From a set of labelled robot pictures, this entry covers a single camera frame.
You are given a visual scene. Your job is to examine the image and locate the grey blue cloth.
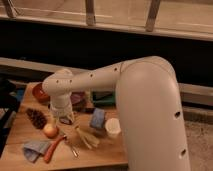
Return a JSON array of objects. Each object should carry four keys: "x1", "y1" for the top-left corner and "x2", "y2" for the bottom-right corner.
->
[{"x1": 23, "y1": 140, "x2": 51, "y2": 163}]

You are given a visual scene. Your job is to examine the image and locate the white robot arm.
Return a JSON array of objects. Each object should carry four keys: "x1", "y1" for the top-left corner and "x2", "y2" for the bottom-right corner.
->
[{"x1": 42, "y1": 56, "x2": 191, "y2": 171}]

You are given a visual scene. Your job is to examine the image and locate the blue sponge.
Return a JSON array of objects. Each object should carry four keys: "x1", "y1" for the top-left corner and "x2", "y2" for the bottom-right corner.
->
[{"x1": 90, "y1": 108, "x2": 105, "y2": 129}]

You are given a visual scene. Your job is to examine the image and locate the wooden tongs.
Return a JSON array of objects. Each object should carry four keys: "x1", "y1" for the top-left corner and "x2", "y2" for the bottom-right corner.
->
[{"x1": 75, "y1": 126, "x2": 100, "y2": 149}]

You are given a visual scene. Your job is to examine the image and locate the dark metal measuring cup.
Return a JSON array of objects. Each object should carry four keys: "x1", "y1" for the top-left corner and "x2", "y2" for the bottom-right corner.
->
[{"x1": 59, "y1": 117, "x2": 73, "y2": 125}]

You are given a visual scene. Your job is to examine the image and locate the small metal fork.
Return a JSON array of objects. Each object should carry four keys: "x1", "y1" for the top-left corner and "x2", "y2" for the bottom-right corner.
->
[{"x1": 68, "y1": 144, "x2": 79, "y2": 158}]

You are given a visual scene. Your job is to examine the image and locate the red handled tool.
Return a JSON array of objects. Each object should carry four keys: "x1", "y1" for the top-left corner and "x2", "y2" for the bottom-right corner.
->
[{"x1": 43, "y1": 135, "x2": 66, "y2": 163}]

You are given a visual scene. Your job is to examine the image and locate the white paper cup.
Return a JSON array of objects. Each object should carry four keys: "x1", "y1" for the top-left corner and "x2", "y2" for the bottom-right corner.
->
[{"x1": 105, "y1": 118, "x2": 121, "y2": 138}]

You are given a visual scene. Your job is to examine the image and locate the yellow red apple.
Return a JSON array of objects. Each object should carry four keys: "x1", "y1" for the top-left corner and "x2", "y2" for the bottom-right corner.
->
[{"x1": 43, "y1": 123, "x2": 58, "y2": 138}]

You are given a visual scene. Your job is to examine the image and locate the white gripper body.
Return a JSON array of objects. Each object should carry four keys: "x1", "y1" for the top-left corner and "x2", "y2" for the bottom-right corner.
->
[{"x1": 50, "y1": 95, "x2": 72, "y2": 118}]

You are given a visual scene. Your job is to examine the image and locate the purple bowl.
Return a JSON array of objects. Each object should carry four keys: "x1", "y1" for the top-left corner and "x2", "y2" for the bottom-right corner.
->
[{"x1": 70, "y1": 92, "x2": 86, "y2": 111}]

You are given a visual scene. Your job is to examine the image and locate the dark object in bin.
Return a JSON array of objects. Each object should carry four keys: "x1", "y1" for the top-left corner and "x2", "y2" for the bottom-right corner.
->
[{"x1": 94, "y1": 92, "x2": 112, "y2": 100}]

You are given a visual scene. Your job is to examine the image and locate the wooden table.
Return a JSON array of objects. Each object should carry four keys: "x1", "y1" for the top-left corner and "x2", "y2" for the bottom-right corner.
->
[{"x1": 0, "y1": 82, "x2": 127, "y2": 171}]

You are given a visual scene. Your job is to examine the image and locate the green plastic bin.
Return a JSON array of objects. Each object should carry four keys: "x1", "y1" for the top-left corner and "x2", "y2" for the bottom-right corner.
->
[{"x1": 92, "y1": 92, "x2": 115, "y2": 106}]

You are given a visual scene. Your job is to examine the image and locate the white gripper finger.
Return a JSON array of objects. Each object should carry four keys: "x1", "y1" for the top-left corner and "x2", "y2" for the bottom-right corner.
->
[
  {"x1": 67, "y1": 112, "x2": 75, "y2": 123},
  {"x1": 52, "y1": 116, "x2": 59, "y2": 126}
]

